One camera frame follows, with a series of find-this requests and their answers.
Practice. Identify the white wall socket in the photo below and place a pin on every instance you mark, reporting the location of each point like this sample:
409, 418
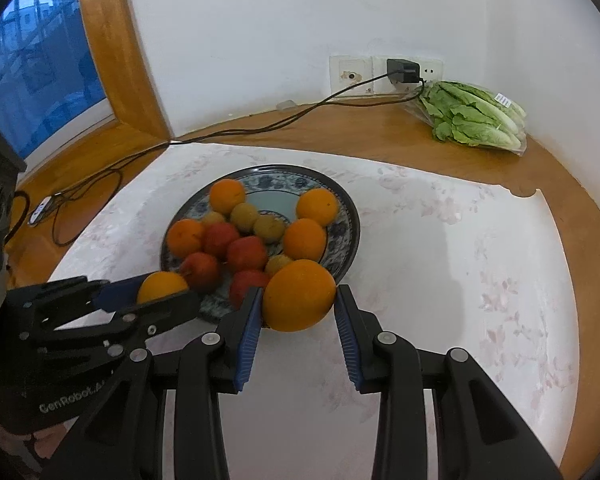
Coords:
430, 70

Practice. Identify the bagged green lettuce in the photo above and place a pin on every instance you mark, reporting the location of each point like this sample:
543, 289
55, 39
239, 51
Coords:
465, 115

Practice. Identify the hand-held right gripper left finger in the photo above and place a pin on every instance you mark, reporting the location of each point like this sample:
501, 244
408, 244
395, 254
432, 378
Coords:
247, 340

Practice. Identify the white floral tablecloth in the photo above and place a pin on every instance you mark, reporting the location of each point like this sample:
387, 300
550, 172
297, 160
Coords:
430, 260

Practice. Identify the red apple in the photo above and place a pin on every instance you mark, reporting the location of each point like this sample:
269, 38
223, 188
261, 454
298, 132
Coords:
245, 285
200, 270
246, 254
221, 240

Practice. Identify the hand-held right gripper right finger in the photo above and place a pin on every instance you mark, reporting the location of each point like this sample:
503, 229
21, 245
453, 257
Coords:
347, 340

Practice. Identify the wooden window frame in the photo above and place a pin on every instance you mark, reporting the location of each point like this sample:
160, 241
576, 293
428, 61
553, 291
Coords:
120, 60

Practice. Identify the white socket plate with hole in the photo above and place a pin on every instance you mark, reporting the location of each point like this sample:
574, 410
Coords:
340, 67

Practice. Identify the person's left hand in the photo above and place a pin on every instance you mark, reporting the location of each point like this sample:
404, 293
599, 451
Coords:
15, 442

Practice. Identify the black charger plug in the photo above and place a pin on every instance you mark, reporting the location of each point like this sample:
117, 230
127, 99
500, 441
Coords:
402, 71

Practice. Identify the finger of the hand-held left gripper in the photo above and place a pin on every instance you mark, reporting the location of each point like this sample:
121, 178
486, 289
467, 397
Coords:
170, 307
120, 294

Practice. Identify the orange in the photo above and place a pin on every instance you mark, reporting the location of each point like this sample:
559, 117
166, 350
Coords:
226, 196
162, 286
304, 238
185, 237
317, 206
299, 295

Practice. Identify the brown kiwi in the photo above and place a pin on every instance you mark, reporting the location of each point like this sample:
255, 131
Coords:
269, 228
243, 216
212, 217
279, 263

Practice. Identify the window glass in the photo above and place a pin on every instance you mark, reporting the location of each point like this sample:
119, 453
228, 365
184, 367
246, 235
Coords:
40, 60

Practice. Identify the blue floral ceramic plate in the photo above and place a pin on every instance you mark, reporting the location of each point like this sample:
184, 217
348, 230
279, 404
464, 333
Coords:
275, 201

